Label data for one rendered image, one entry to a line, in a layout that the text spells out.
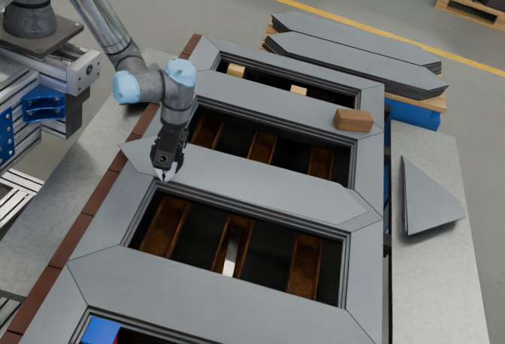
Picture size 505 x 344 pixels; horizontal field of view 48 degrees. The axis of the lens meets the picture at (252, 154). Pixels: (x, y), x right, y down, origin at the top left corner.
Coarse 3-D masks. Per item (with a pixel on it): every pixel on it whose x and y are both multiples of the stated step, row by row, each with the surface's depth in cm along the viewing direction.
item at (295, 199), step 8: (288, 176) 169; (296, 176) 170; (304, 176) 171; (288, 184) 166; (296, 184) 167; (304, 184) 168; (288, 192) 164; (296, 192) 164; (304, 192) 165; (288, 200) 161; (296, 200) 162; (304, 200) 162; (280, 208) 158; (288, 208) 158; (296, 208) 159; (304, 208) 160
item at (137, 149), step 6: (144, 138) 169; (150, 138) 170; (132, 144) 166; (138, 144) 167; (144, 144) 167; (150, 144) 168; (126, 150) 164; (132, 150) 164; (138, 150) 165; (144, 150) 165; (126, 156) 162; (132, 156) 162; (138, 156) 163; (144, 156) 163; (132, 162) 160; (138, 162) 161; (138, 168) 159
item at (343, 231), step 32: (256, 64) 219; (352, 96) 219; (288, 128) 192; (352, 160) 185; (192, 192) 158; (352, 192) 169; (288, 224) 157; (320, 224) 157; (352, 224) 159; (128, 320) 123
